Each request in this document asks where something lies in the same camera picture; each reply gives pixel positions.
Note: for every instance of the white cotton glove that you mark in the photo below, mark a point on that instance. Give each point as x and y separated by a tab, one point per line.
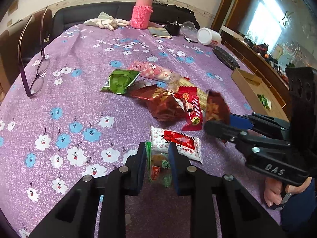
109	24

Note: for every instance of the purple floral tablecloth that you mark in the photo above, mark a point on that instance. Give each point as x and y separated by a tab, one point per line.
86	62

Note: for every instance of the white green snack packet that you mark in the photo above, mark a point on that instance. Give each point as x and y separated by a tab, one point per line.
264	101

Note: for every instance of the cardboard box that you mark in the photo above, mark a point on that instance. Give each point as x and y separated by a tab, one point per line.
250	89

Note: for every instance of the beige wall plaque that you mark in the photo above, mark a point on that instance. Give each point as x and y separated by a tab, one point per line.
13	7

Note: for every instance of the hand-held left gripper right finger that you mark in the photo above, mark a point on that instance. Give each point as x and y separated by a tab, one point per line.
173	164

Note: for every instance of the white red snack packet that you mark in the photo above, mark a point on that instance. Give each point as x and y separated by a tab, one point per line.
161	138

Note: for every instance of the black oval glasses case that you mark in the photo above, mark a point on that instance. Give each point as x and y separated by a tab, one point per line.
225	58

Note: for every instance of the pink knitted sleeve bottle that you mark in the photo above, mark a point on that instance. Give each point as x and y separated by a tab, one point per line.
141	14

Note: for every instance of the person's right forearm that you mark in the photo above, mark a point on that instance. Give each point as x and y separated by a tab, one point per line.
299	210

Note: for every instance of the white flat box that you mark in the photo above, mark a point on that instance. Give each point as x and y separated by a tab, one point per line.
230	31

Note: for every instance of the wooden partition counter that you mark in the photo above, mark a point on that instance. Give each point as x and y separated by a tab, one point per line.
250	57

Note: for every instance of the person's right hand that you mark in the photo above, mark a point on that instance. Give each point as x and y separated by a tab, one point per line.
272	193

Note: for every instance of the clear green-trimmed pastry packet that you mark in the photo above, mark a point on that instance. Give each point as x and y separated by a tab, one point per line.
158	163

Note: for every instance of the pink cartoon snack packet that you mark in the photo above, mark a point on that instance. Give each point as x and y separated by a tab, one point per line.
148	70

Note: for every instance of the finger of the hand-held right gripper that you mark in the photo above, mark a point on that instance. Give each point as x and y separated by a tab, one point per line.
223	130
239	121

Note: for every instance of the pale green cloth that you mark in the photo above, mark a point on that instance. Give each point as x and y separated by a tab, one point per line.
104	16

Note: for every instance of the clear plastic cup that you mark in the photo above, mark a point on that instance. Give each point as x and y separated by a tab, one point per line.
189	26

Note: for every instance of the brown chair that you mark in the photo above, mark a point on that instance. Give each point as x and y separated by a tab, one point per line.
10	49

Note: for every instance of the black sofa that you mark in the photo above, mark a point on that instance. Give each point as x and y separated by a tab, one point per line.
81	14

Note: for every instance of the black cup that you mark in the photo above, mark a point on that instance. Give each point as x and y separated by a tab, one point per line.
174	29

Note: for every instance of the beige biscuit packet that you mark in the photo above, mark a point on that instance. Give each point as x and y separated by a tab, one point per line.
200	95

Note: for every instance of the purple eyeglasses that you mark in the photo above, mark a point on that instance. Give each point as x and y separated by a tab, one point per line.
37	83

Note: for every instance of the dark maroon snack packet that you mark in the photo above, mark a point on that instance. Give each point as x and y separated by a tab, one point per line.
216	106

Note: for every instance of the brown red snack packet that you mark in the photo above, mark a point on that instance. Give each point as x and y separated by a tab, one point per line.
163	104

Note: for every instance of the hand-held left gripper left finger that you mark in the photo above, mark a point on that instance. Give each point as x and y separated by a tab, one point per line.
142	164

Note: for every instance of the white plastic jar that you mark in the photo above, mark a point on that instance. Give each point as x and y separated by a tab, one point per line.
208	36

